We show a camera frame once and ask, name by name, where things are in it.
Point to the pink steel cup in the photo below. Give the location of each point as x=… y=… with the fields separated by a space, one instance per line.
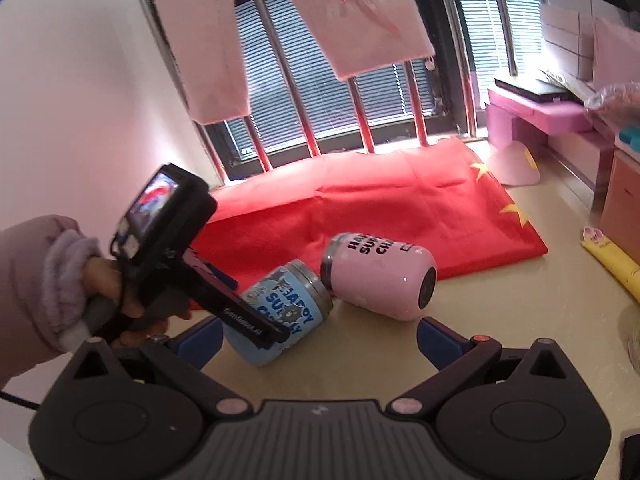
x=377 y=274

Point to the black laptop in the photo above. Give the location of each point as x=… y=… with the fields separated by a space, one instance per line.
x=534 y=89

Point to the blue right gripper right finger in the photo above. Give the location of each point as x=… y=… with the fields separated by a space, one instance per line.
x=438 y=344

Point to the orange pink storage box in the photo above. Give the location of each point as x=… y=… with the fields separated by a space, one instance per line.
x=620 y=220

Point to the pink fuzzy left sleeve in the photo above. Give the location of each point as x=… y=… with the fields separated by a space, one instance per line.
x=43 y=299

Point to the right pink embroidered hanging towel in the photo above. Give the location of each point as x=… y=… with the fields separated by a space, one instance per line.
x=357 y=36

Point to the pink desk riser shelf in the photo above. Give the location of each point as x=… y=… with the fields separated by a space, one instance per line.
x=513 y=118

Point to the person's left hand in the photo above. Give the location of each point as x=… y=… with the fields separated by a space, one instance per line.
x=100 y=276

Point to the metal window guard rail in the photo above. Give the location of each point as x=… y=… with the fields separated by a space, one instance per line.
x=299 y=109

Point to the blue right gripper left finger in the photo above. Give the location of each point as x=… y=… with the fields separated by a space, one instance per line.
x=200 y=343

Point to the left pink hanging towel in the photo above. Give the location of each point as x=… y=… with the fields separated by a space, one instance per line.
x=204 y=39

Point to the red flag cloth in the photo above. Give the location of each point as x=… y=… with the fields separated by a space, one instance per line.
x=442 y=198

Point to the blue cartoon steel cup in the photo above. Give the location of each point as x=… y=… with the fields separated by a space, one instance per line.
x=291 y=295

